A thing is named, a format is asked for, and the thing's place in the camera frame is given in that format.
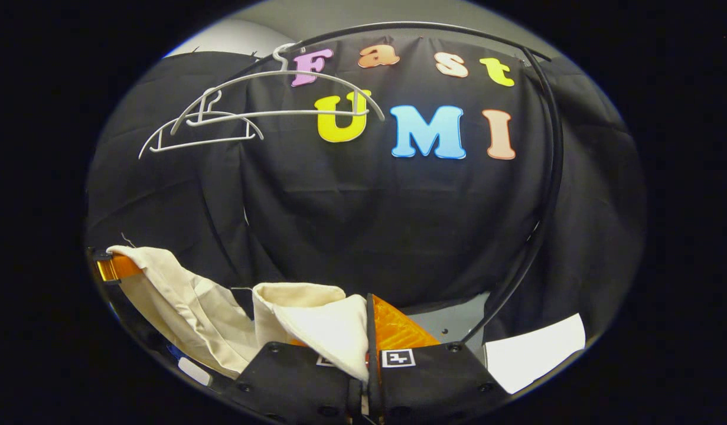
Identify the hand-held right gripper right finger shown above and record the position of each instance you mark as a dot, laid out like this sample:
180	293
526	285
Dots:
434	383

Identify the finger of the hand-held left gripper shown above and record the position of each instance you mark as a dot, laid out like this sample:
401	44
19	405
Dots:
118	267

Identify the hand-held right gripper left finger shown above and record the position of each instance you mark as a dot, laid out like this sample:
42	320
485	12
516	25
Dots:
292	383

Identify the cream button shirt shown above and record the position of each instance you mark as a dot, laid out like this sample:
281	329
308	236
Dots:
322	324

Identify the white clothes hanger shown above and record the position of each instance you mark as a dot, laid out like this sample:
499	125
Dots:
280	113
204	143

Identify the white box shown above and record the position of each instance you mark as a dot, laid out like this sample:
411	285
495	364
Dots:
534	354

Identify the black backdrop cloth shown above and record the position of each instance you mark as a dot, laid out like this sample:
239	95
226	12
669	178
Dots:
369	224

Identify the grey metal base plate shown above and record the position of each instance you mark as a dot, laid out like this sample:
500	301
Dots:
452	319

